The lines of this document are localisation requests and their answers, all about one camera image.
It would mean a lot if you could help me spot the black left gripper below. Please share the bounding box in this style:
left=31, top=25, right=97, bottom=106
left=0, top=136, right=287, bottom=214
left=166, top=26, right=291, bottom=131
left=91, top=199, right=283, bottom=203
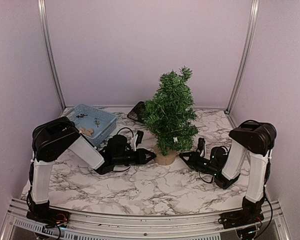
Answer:
left=113, top=148, right=156, bottom=166

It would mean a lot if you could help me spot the left aluminium corner post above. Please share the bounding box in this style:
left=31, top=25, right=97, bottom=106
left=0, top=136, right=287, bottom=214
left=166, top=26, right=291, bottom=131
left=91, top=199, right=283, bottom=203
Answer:
left=37, top=0, right=66, bottom=111

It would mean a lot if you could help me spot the aluminium corner post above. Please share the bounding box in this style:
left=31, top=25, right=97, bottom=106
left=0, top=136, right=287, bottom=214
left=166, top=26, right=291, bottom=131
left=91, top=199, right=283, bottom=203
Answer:
left=37, top=0, right=66, bottom=111
left=225, top=0, right=260, bottom=115

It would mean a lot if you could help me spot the right aluminium corner post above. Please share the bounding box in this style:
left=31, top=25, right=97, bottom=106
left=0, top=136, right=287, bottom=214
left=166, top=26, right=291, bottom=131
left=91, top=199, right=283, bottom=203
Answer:
left=225, top=0, right=260, bottom=115

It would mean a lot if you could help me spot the beige burlap bow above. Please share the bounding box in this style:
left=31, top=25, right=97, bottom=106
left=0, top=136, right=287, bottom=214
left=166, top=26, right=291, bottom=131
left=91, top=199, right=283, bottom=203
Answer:
left=78, top=126, right=94, bottom=138

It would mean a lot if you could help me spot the aluminium front rail frame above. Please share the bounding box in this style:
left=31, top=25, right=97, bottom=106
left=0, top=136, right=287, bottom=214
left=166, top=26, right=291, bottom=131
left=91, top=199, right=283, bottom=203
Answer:
left=0, top=198, right=291, bottom=240

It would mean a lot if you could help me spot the light blue perforated plastic basket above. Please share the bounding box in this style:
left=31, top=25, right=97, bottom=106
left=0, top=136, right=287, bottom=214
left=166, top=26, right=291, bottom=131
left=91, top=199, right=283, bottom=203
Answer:
left=62, top=104, right=117, bottom=147

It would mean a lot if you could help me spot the small green christmas tree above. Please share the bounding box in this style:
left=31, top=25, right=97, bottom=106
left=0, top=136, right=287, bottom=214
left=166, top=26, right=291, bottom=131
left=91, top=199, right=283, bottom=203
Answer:
left=143, top=66, right=198, bottom=166

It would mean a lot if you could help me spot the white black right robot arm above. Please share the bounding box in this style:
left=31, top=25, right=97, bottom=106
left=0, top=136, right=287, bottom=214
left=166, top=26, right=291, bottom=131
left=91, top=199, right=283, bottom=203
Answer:
left=179, top=119, right=277, bottom=229

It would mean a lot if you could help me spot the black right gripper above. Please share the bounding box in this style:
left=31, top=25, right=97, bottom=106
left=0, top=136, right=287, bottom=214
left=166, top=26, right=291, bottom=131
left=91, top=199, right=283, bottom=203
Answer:
left=179, top=151, right=219, bottom=177

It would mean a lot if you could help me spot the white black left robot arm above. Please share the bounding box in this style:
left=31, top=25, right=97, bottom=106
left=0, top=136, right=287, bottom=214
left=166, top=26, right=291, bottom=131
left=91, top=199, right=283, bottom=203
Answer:
left=26, top=116, right=157, bottom=224

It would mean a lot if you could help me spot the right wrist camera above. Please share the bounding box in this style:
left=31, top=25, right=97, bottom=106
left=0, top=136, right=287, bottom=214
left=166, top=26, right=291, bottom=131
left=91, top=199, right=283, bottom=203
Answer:
left=197, top=137, right=206, bottom=158

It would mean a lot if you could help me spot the gold berry sprig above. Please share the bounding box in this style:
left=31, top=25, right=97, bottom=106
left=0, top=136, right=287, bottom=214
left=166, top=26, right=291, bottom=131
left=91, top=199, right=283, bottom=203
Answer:
left=94, top=118, right=100, bottom=128

